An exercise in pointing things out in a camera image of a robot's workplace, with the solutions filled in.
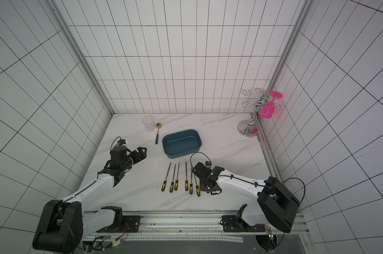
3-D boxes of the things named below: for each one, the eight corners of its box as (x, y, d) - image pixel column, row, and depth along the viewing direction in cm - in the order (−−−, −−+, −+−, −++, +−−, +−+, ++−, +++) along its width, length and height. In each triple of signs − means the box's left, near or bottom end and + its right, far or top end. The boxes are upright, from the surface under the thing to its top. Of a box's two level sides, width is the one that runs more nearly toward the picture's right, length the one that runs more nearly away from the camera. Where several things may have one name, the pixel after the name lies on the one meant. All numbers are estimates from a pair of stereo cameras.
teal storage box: (166, 160, 97) (165, 156, 93) (162, 140, 107) (161, 136, 102) (204, 151, 101) (204, 146, 97) (197, 133, 111) (197, 128, 107)
